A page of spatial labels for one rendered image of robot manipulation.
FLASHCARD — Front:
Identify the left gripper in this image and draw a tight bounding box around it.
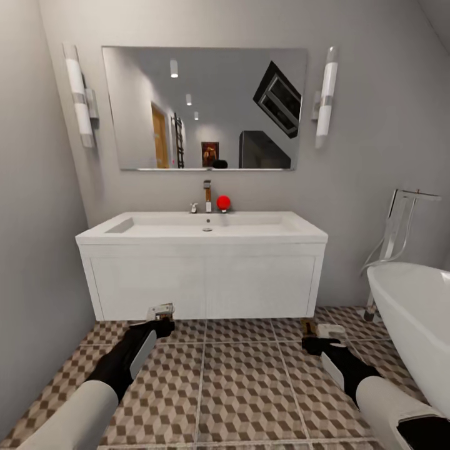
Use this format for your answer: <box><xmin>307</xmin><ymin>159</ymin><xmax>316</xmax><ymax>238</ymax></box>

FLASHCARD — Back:
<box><xmin>152</xmin><ymin>319</ymin><xmax>175</xmax><ymax>338</ymax></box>

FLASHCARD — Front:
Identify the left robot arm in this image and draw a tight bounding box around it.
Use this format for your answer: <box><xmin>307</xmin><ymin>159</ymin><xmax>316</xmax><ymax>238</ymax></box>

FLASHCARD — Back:
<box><xmin>15</xmin><ymin>304</ymin><xmax>175</xmax><ymax>450</ymax></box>

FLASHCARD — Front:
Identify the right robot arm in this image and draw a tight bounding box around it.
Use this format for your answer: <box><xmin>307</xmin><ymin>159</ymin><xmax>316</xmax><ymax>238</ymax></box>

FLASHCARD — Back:
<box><xmin>301</xmin><ymin>324</ymin><xmax>450</xmax><ymax>450</ymax></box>

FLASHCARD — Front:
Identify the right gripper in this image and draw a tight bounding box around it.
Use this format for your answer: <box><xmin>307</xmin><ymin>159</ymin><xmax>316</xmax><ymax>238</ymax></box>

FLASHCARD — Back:
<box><xmin>301</xmin><ymin>337</ymin><xmax>341</xmax><ymax>356</ymax></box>

